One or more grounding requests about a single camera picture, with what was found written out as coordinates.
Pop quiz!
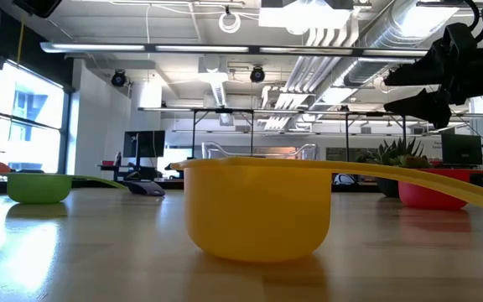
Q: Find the white black rounded device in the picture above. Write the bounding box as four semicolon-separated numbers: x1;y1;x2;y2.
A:
332;172;358;187

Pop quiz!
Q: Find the large window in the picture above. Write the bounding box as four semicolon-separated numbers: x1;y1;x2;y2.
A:
0;58;73;177

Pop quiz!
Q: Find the white cable coil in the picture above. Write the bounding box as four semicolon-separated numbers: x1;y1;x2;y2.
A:
217;10;242;34

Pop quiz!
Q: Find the silver ventilation duct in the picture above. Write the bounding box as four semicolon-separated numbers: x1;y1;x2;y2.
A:
341;0;463;87

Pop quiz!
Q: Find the purple measuring cup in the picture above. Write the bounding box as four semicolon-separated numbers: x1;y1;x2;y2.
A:
123;180;167;198

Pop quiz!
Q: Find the black aluminium table frame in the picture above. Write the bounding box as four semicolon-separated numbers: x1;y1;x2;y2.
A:
0;178;483;195

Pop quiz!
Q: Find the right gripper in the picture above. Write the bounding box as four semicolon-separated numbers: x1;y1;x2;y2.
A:
383;23;483;130

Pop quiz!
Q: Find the dark office desk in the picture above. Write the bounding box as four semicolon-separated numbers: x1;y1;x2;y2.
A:
97;163;161;182

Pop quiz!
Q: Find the yellow measuring cup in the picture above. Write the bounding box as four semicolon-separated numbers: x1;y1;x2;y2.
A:
169;156;483;263

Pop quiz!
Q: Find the black ceiling camera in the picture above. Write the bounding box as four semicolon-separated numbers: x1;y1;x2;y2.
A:
249;65;267;84
110;69;128;88

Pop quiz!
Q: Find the clear plastic basket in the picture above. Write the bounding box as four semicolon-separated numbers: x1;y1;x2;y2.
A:
201;141;319;161

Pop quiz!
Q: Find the black bar with light strips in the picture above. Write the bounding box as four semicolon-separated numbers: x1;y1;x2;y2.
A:
39;40;431;59

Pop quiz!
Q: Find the black computer monitor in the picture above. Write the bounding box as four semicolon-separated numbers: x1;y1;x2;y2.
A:
122;129;167;159
441;133;483;166

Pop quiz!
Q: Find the green measuring cup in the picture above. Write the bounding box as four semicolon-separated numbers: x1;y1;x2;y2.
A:
5;172;128;206

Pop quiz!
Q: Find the potted succulent plant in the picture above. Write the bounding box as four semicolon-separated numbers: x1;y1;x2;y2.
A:
356;137;434;198

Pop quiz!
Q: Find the black metal frame rig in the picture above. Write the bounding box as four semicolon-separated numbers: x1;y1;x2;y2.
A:
137;107;469;160

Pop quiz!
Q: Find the white ceiling light panel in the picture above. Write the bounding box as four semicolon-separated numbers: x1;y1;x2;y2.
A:
257;0;354;31

